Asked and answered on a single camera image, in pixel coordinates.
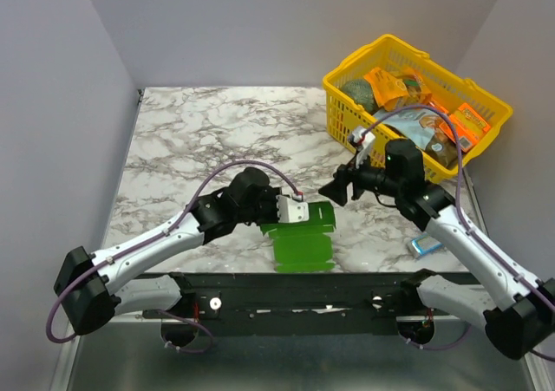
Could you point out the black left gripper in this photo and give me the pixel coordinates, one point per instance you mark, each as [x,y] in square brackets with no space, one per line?
[271,195]

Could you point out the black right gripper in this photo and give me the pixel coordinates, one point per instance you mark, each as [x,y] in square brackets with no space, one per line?
[353,183]

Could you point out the green paper box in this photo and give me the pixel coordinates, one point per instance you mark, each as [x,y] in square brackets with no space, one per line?
[304,247]

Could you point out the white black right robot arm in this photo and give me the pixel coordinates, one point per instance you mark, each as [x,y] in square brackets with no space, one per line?
[516,309]

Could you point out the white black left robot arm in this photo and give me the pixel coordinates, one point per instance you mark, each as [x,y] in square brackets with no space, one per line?
[87,284]

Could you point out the orange cracker box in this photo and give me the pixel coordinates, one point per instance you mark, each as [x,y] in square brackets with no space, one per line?
[469,125]

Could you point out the small blue white packet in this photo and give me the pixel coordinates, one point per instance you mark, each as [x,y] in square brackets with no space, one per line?
[423,245]

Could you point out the light blue snack bag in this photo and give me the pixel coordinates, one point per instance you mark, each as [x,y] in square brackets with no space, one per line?
[422,126]

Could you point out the orange snack bag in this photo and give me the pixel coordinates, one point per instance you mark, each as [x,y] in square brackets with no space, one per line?
[397,89]

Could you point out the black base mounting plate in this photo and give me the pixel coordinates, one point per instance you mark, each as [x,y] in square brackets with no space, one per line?
[272,304]

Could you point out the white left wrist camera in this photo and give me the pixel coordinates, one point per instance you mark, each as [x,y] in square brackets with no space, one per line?
[292,209]

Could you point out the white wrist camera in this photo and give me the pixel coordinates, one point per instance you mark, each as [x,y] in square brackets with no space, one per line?
[363,141]
[292,209]

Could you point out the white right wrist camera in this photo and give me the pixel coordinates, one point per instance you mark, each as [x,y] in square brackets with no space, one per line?
[363,141]

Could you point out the aluminium frame rail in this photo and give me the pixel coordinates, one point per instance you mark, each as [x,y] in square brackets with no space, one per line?
[123,318]

